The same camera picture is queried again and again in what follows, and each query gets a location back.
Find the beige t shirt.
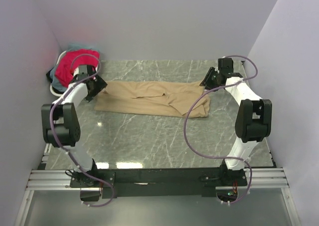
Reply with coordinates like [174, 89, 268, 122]
[94, 81, 204, 118]

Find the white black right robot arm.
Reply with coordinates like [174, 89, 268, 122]
[200, 57, 272, 186]

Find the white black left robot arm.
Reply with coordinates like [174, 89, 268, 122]
[41, 65, 107, 187]

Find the white perforated laundry basket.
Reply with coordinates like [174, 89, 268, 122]
[50, 51, 74, 95]

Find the red t shirt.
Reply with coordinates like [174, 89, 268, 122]
[54, 49, 100, 87]

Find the grey blue t shirt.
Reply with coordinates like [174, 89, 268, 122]
[47, 43, 100, 92]

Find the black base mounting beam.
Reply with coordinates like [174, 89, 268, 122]
[70, 166, 248, 201]

